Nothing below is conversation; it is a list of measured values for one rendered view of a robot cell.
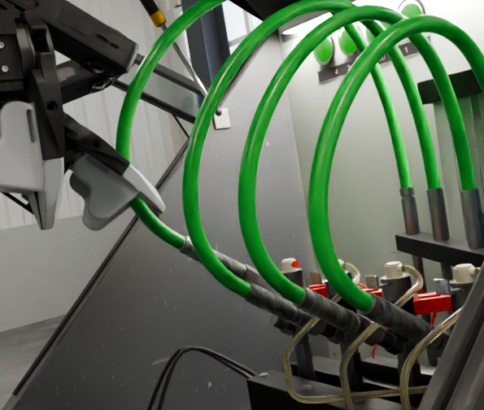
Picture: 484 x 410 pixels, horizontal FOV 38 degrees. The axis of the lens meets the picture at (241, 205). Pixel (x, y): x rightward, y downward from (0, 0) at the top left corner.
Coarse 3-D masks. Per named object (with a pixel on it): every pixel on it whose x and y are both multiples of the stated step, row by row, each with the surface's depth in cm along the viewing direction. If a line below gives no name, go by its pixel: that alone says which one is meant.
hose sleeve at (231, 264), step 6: (186, 240) 70; (186, 246) 70; (192, 246) 70; (186, 252) 70; (192, 252) 70; (216, 252) 72; (192, 258) 71; (198, 258) 71; (222, 258) 72; (228, 258) 72; (228, 264) 72; (234, 264) 73; (240, 264) 73; (234, 270) 72; (240, 270) 73; (240, 276) 73
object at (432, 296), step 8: (424, 296) 63; (432, 296) 63; (440, 296) 63; (448, 296) 63; (416, 304) 63; (424, 304) 63; (432, 304) 63; (440, 304) 63; (448, 304) 63; (416, 312) 63; (424, 312) 63; (432, 312) 63
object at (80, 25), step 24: (24, 0) 49; (48, 0) 50; (48, 24) 50; (72, 24) 51; (96, 24) 52; (72, 48) 53; (96, 48) 52; (120, 48) 53; (96, 72) 54; (120, 72) 54
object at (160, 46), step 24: (216, 0) 73; (360, 48) 84; (144, 72) 68; (384, 96) 86; (120, 120) 67; (120, 144) 67; (408, 168) 87; (408, 192) 87; (144, 216) 68; (168, 240) 69
